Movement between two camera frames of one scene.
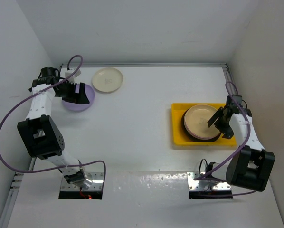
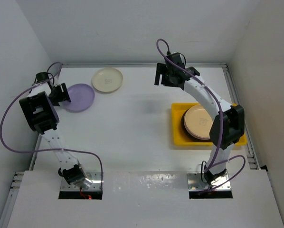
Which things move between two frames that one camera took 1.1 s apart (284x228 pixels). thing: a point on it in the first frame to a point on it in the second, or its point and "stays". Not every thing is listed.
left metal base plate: (96, 178) stays
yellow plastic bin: (180, 138) stays
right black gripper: (228, 131) to (161, 67)
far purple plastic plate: (89, 94) stays
